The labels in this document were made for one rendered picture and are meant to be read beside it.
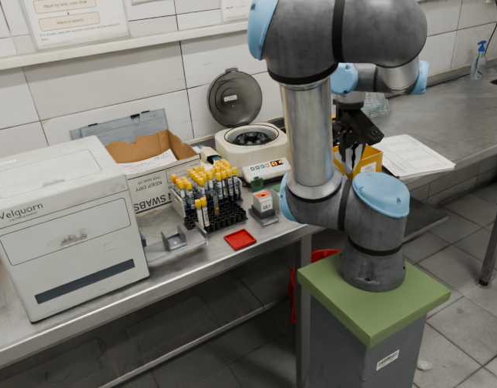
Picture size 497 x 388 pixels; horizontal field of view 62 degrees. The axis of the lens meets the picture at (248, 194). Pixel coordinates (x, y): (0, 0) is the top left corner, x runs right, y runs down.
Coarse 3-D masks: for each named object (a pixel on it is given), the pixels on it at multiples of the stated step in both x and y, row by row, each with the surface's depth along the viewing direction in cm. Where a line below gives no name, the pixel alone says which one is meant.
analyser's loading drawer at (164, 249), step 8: (176, 232) 111; (184, 232) 107; (192, 232) 112; (200, 232) 111; (168, 240) 110; (176, 240) 110; (184, 240) 108; (192, 240) 109; (200, 240) 109; (144, 248) 108; (152, 248) 107; (160, 248) 107; (168, 248) 106; (176, 248) 106; (184, 248) 107; (152, 256) 104; (160, 256) 104; (168, 256) 106
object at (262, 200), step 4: (256, 192) 121; (260, 192) 121; (264, 192) 121; (256, 196) 119; (260, 196) 119; (264, 196) 119; (268, 196) 120; (256, 200) 120; (260, 200) 119; (264, 200) 118; (268, 200) 119; (272, 200) 120; (256, 204) 121; (260, 204) 118; (264, 204) 119; (268, 204) 120; (272, 204) 120; (260, 208) 119; (264, 208) 120; (268, 208) 120
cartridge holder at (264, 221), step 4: (252, 208) 123; (256, 208) 122; (272, 208) 121; (252, 212) 124; (256, 212) 122; (260, 212) 119; (264, 212) 120; (268, 212) 120; (272, 212) 121; (256, 216) 122; (260, 216) 120; (264, 216) 120; (268, 216) 121; (272, 216) 121; (276, 216) 121; (260, 220) 120; (264, 220) 120; (268, 220) 119; (272, 220) 120; (276, 220) 121; (264, 224) 119
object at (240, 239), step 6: (228, 234) 116; (234, 234) 117; (240, 234) 117; (246, 234) 116; (228, 240) 113; (234, 240) 114; (240, 240) 114; (246, 240) 114; (252, 240) 113; (234, 246) 111; (240, 246) 111
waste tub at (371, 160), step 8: (368, 152) 140; (376, 152) 137; (336, 160) 136; (360, 160) 130; (368, 160) 132; (376, 160) 134; (360, 168) 131; (368, 168) 133; (376, 168) 136; (352, 176) 131
